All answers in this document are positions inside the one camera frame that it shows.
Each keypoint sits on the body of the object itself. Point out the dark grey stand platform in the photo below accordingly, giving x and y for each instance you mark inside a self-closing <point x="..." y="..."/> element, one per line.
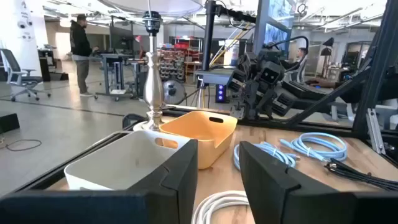
<point x="214" y="76"/>

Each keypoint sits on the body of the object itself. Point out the white office chair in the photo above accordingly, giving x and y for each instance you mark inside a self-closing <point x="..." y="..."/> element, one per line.
<point x="301" y="71"/>

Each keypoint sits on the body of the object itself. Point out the computer tower blue lights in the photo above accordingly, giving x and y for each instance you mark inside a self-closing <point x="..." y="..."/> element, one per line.
<point x="220" y="93"/>

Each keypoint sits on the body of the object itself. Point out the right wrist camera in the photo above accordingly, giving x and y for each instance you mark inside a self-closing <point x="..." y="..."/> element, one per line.
<point x="270" y="74"/>

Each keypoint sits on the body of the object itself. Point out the white plastic bin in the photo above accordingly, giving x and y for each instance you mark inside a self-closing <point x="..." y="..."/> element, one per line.
<point x="124" y="161"/>

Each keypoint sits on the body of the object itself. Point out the black desk lamp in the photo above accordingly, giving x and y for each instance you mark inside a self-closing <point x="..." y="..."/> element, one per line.
<point x="328" y="42"/>

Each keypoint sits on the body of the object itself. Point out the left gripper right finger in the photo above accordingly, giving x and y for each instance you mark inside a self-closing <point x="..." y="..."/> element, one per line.
<point x="311" y="205"/>

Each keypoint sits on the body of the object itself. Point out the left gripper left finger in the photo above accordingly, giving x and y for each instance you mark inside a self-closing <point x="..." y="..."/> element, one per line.
<point x="93" y="208"/>

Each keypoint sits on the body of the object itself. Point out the grey office chair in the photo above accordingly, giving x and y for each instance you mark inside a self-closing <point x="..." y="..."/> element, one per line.
<point x="18" y="79"/>

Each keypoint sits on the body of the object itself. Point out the large display screen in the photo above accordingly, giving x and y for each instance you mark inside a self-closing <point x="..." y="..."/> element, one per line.
<point x="276" y="34"/>

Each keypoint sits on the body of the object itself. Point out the seated person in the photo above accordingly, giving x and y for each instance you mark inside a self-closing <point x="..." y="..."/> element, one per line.
<point x="301" y="54"/>

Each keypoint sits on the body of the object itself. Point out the yellow plastic bin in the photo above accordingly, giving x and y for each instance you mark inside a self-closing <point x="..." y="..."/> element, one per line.
<point x="186" y="127"/>

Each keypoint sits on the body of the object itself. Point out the black stand pole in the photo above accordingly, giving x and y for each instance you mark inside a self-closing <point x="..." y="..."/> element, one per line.
<point x="208" y="37"/>

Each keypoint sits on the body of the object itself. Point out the standing person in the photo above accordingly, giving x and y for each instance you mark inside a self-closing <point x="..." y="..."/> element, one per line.
<point x="80" y="43"/>

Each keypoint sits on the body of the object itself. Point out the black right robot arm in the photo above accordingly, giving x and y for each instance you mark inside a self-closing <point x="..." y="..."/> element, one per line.
<point x="252" y="62"/>

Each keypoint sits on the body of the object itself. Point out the round silver fan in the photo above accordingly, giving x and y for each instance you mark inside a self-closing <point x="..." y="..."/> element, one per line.
<point x="172" y="91"/>

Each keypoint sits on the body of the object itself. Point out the black box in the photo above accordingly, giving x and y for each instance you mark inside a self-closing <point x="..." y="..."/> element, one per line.
<point x="8" y="123"/>

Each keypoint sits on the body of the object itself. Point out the grey standing desk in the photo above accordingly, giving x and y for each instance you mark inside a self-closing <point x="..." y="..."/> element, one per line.
<point x="115" y="57"/>

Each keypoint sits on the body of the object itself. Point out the silver table lamp white shade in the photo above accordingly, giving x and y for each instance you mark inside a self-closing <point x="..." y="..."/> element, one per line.
<point x="153" y="87"/>

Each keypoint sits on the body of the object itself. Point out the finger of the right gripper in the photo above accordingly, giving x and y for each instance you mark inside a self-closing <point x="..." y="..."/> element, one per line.
<point x="237" y="81"/>
<point x="283" y="104"/>

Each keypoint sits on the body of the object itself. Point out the parts bin shelf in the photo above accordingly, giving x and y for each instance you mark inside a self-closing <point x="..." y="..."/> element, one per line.
<point x="171" y="65"/>

